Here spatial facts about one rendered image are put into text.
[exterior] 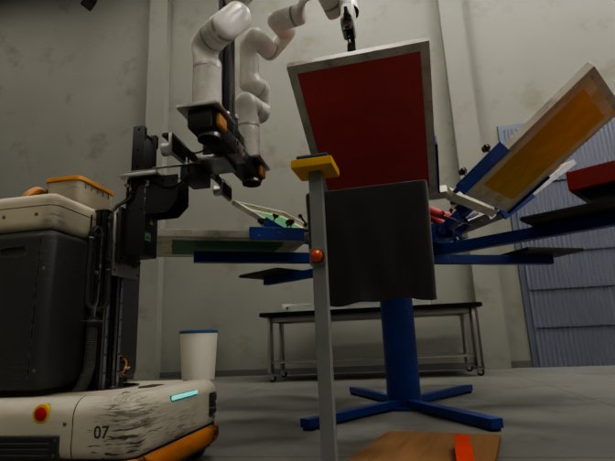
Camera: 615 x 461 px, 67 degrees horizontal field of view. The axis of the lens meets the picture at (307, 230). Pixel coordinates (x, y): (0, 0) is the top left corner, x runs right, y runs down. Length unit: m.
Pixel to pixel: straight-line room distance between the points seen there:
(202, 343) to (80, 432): 4.52
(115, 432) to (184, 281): 5.43
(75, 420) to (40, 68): 8.38
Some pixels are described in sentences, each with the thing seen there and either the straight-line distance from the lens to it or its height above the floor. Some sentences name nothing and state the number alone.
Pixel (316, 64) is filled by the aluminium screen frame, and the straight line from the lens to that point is 2.03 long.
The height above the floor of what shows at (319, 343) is 0.40.
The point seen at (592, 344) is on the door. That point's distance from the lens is 6.40.
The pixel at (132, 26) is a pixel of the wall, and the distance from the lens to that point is 8.93.
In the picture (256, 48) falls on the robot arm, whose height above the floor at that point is 1.64.
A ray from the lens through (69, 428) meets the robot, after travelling 1.51.
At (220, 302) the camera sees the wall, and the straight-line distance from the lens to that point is 6.53.
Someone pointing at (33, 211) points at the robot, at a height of 0.85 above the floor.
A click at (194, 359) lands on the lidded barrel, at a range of 5.95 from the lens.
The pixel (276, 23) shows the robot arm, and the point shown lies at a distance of 2.14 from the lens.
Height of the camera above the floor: 0.41
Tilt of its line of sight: 14 degrees up
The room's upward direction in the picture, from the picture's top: 2 degrees counter-clockwise
